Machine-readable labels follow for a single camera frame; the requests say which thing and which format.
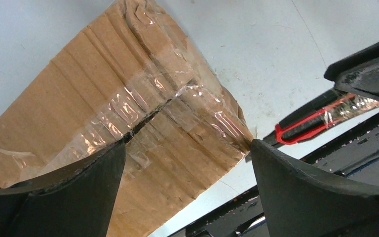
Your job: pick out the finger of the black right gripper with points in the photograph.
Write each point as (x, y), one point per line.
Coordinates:
(357, 73)

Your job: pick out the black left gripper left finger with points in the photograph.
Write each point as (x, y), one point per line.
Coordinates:
(76, 200)

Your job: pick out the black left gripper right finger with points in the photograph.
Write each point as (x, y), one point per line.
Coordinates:
(300, 200)

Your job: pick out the red black utility knife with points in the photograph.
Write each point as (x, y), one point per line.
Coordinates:
(327, 110)

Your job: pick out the brown cardboard express box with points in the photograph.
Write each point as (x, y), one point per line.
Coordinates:
(131, 71)

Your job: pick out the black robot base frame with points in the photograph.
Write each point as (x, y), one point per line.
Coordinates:
(353, 155)

